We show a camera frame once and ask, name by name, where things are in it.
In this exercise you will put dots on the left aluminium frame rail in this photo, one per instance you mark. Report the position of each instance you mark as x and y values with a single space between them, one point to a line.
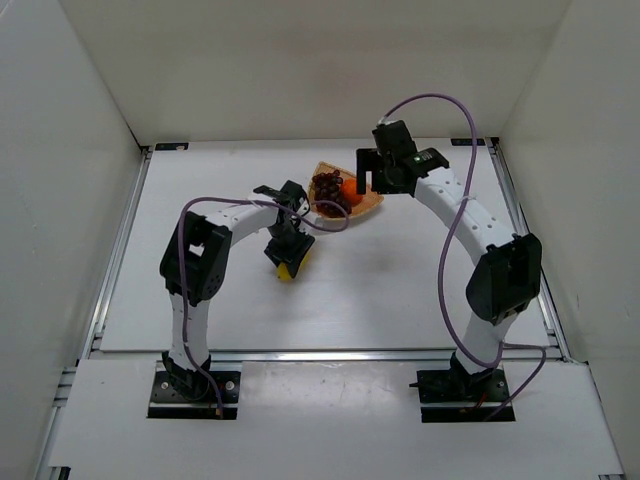
95 324

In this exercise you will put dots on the orange fake tangerine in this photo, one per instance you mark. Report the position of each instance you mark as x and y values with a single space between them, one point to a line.
350 192

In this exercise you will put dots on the right black corner bracket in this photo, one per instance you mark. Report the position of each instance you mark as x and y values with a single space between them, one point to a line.
467 142

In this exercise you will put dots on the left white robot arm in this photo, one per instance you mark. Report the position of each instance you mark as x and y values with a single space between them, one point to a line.
194 267

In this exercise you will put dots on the purple fake grape bunch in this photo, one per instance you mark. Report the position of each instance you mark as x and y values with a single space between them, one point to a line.
328 196

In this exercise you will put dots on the yellow fake mango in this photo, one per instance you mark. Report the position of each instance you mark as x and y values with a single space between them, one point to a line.
283 273

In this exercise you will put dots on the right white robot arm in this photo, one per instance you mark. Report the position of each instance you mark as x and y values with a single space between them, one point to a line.
507 266

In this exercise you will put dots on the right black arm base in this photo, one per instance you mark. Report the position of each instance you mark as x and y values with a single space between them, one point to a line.
449 396

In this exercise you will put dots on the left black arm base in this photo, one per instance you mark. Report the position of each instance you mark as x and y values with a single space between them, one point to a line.
172 399

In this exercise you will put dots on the left black corner bracket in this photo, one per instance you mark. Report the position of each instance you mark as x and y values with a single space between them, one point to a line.
171 146

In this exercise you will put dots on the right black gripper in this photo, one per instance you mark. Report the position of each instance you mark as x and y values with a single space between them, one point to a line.
365 163

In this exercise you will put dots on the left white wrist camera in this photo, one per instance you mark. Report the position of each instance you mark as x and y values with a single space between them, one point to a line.
309 219

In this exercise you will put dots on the woven wicker fruit bowl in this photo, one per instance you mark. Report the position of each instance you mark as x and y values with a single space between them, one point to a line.
370 200

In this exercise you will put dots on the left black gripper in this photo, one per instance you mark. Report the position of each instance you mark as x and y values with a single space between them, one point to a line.
288 248

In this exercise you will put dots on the black corner bracket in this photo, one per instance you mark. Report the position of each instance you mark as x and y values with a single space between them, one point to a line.
171 146
467 142

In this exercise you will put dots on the front aluminium frame rail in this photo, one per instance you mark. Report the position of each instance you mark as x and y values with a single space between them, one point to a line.
229 356

